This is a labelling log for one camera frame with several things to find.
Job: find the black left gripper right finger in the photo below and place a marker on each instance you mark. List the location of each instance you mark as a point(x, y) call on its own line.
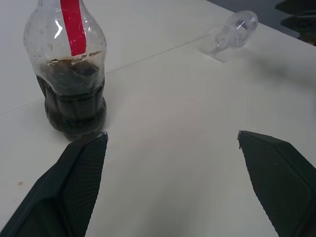
point(281, 177)

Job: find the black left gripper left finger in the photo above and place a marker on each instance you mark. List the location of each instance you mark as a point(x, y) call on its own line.
point(59, 192)

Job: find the empty clear plastic bottle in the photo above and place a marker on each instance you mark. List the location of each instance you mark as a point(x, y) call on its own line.
point(238, 28)

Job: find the dark rounded object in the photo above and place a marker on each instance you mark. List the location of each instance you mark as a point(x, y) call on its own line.
point(302, 27)
point(298, 6)

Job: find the plastic bottle with dark liquid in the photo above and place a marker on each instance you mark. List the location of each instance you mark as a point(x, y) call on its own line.
point(74, 103)

